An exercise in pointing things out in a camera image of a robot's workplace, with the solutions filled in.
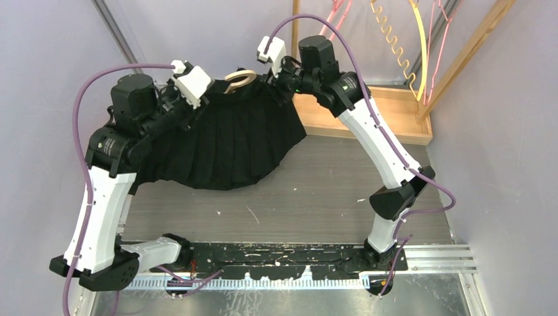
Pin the aluminium frame rail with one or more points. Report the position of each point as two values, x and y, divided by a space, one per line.
114 30

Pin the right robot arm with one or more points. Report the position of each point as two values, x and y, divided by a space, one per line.
317 73

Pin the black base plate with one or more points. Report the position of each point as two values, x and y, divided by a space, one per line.
235 261

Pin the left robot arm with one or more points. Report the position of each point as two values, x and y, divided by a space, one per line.
140 114

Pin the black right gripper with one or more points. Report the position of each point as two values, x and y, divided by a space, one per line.
275 85

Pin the wooden rack post right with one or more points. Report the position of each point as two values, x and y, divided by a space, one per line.
486 26

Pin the wooden rack post left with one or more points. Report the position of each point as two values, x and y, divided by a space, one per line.
295 28

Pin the wooden rack base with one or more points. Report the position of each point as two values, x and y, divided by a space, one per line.
397 106

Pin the pink plastic hanger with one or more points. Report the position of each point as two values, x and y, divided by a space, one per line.
338 12

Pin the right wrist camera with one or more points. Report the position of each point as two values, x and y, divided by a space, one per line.
272 50

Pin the black garment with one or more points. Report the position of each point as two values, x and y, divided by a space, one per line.
238 140

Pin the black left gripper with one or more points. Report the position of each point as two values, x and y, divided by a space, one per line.
191 114

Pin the wooden rack post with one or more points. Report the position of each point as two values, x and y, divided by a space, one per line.
486 26
295 28

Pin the pink wire hanger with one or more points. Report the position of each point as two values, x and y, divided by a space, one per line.
442 15

